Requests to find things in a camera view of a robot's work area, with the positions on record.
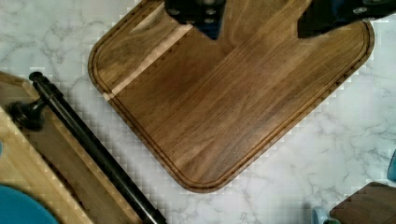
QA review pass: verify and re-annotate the light blue cup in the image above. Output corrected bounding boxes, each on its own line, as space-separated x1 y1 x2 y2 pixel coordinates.
311 206 341 224

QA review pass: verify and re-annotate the black drawer handle bar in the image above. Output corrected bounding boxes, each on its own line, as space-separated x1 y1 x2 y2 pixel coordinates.
7 72 167 224

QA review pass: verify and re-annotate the teal object at right edge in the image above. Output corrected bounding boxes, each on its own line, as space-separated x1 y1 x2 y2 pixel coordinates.
387 150 396 182

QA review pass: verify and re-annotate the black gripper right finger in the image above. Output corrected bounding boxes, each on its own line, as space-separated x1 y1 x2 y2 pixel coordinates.
297 0 396 38

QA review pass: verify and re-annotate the small dark wooden block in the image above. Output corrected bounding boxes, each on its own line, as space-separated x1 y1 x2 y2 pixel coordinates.
330 182 396 224

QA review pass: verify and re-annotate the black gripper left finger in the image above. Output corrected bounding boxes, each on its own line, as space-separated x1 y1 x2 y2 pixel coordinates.
164 0 226 40

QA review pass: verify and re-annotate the dark wooden cutting board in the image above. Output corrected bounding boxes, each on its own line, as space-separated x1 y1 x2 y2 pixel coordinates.
89 0 375 192

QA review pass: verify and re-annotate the blue round plate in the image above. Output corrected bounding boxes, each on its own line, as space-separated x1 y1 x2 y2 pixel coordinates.
0 186 59 224

